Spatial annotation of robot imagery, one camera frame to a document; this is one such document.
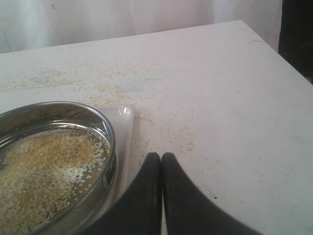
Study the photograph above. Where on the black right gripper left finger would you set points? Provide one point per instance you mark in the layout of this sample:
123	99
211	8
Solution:
139	210

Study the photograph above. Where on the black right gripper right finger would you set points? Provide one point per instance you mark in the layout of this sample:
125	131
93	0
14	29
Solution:
188	211

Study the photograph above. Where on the round steel mesh sieve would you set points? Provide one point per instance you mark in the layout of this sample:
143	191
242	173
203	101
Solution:
57	166

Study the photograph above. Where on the white plastic tray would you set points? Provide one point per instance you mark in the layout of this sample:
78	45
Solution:
121	118

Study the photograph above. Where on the white backdrop curtain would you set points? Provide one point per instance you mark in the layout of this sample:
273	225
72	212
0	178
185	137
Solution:
29	24

